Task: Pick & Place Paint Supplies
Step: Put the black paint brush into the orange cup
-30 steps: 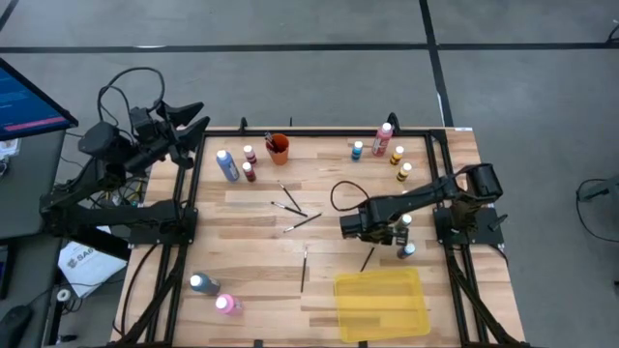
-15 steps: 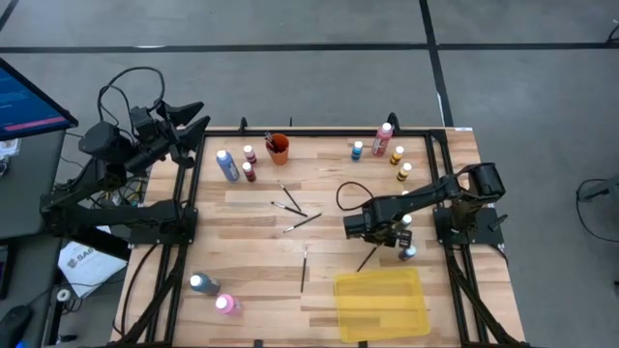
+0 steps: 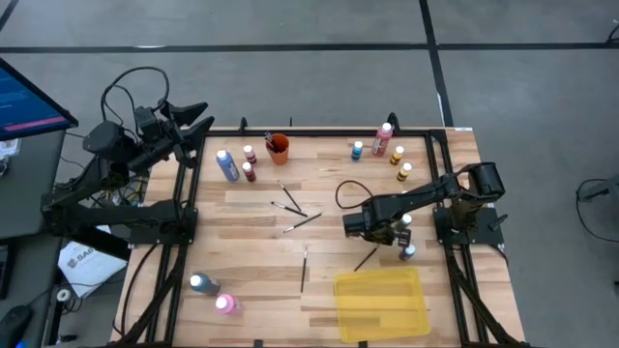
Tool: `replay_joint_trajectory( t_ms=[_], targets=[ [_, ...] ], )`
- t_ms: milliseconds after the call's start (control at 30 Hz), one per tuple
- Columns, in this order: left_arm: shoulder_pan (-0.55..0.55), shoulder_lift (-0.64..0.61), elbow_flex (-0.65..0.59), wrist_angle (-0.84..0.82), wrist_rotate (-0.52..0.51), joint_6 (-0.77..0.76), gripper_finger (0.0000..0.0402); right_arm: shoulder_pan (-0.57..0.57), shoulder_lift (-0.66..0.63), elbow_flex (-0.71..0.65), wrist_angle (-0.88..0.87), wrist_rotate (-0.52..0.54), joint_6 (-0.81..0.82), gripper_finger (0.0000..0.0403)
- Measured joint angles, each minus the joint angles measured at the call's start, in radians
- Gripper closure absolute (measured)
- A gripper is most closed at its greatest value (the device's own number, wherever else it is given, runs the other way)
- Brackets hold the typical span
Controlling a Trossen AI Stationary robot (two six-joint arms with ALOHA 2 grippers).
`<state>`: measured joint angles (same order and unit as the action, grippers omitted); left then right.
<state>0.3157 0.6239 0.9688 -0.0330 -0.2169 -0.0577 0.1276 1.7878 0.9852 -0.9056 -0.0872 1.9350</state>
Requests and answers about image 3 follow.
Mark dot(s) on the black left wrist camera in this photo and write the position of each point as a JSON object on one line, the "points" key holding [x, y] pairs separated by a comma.
{"points": [[146, 123]]}

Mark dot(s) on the black desk beam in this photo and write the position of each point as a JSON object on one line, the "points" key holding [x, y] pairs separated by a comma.
{"points": [[97, 244]]}

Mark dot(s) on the white paper note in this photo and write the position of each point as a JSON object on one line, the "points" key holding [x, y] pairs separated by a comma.
{"points": [[8, 149]]}

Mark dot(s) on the white printed paper sheet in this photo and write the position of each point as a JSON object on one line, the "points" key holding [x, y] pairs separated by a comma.
{"points": [[87, 268]]}

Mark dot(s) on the black aluminium table frame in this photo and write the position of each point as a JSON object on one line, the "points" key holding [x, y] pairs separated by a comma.
{"points": [[314, 132]]}

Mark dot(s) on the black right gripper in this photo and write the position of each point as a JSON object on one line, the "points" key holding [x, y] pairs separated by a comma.
{"points": [[372, 220]]}

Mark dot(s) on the large pink paint bottle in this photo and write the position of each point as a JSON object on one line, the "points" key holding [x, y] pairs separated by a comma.
{"points": [[229, 305]]}

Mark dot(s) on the large dark teal paint bottle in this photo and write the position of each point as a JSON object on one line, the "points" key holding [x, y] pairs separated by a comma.
{"points": [[208, 285]]}

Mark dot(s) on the black computer mouse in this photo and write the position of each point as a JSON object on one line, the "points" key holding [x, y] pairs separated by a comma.
{"points": [[14, 324]]}

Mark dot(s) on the small green paint bottle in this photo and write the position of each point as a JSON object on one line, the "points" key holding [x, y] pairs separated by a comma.
{"points": [[406, 220]]}

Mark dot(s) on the large coral paint bottle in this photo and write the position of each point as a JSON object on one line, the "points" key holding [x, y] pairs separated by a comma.
{"points": [[381, 142]]}

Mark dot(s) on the white table label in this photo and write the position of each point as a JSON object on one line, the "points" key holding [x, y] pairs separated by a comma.
{"points": [[464, 129]]}

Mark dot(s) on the yellow translucent plastic tray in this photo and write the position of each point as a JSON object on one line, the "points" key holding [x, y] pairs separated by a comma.
{"points": [[382, 304]]}

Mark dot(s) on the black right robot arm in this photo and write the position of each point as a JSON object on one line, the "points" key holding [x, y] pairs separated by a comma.
{"points": [[435, 189]]}

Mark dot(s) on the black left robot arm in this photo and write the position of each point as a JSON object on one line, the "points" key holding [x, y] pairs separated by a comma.
{"points": [[104, 139]]}

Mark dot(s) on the large blue paint bottle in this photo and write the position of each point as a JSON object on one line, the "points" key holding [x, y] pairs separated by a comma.
{"points": [[228, 168]]}

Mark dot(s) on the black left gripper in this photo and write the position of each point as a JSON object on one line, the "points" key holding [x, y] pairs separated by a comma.
{"points": [[167, 140]]}

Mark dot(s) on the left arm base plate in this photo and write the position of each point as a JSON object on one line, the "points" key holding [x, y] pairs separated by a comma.
{"points": [[145, 237]]}

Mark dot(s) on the orange plastic cup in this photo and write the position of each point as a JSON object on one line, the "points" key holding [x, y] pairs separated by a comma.
{"points": [[280, 153]]}

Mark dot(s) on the small yellow paint bottle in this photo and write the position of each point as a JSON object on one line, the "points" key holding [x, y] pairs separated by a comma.
{"points": [[396, 157], [403, 173]]}

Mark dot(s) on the grey stand leg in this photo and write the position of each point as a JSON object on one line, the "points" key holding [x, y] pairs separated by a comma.
{"points": [[604, 189]]}

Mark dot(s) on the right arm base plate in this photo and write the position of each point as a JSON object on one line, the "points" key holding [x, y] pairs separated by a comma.
{"points": [[486, 237]]}

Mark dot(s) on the white tape roll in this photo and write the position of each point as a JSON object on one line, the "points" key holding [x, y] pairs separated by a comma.
{"points": [[59, 295]]}

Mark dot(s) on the computer monitor blue screen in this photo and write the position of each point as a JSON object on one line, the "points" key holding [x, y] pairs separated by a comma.
{"points": [[24, 106]]}

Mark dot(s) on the grey desk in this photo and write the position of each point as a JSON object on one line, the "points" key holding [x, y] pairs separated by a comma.
{"points": [[29, 193]]}

